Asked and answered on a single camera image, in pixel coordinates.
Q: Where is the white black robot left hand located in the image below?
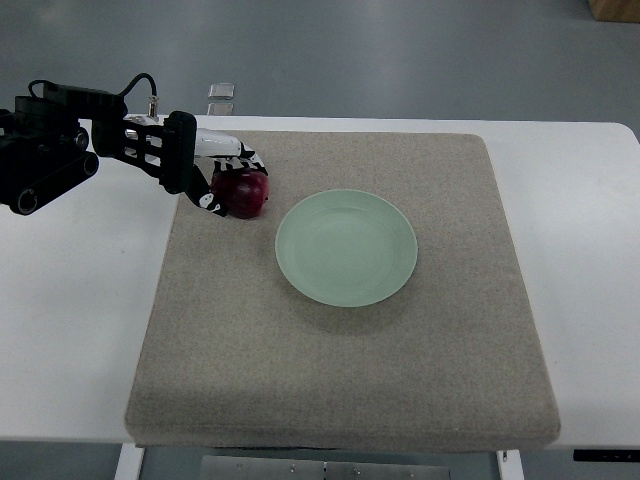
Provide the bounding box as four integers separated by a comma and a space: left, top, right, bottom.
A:
187, 128, 268, 217

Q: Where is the red apple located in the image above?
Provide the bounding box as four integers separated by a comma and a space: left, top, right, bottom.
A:
211, 169, 270, 219

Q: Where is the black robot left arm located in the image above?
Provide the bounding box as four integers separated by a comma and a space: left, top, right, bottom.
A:
1, 73, 198, 216

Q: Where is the light green plate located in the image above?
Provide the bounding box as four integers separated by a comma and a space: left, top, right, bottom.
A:
274, 189, 418, 308

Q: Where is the clear plastic floor piece near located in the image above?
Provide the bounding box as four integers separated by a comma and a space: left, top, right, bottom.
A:
207, 102, 234, 116

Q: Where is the clear plastic floor piece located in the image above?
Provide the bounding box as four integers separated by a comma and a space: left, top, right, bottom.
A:
207, 102, 234, 116
208, 83, 235, 99

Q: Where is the clear plastic floor piece far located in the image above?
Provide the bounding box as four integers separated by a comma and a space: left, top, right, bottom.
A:
208, 83, 235, 99

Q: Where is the beige fabric mat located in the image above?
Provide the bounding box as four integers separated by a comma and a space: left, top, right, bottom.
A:
125, 132, 561, 452

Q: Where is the white table leg left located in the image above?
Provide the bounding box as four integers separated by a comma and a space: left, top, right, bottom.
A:
114, 444, 145, 480

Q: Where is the white table leg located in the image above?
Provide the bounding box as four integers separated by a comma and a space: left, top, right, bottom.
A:
114, 444, 145, 480
496, 450, 525, 480

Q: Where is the cardboard box corner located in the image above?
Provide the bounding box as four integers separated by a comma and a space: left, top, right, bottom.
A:
588, 0, 640, 23

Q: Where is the white table leg right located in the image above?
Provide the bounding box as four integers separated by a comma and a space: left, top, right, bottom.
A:
496, 450, 525, 480

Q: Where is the black table control panel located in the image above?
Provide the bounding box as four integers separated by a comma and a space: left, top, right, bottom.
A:
573, 449, 640, 463

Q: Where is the grey metal base plate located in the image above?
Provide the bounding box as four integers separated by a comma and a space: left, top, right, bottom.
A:
200, 456, 451, 480

